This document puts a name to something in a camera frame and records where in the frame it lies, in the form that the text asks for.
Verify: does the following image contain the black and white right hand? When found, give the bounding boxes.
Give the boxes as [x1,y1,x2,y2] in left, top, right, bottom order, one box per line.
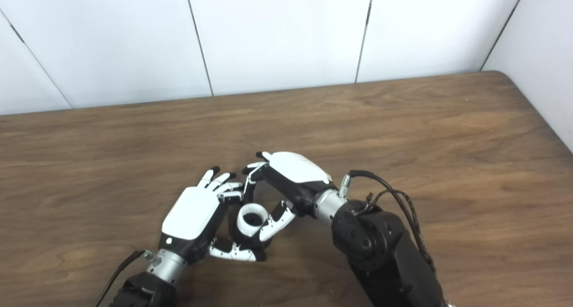
[242,151,350,243]

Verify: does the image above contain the black and white left hand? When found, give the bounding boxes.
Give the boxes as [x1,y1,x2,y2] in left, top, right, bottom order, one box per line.
[147,166,267,284]

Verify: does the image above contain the white ring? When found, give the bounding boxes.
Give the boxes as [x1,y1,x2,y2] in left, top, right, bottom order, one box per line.
[236,203,269,236]

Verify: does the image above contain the round black part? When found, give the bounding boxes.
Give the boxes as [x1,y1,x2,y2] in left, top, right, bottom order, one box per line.
[229,209,269,250]

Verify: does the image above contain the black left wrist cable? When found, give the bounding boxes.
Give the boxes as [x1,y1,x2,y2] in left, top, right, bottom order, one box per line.
[93,250,155,307]

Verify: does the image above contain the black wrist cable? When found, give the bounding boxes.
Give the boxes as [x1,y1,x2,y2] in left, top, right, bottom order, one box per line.
[93,250,155,307]
[339,170,437,274]

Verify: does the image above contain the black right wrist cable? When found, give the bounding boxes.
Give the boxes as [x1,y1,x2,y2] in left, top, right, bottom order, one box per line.
[339,170,437,274]

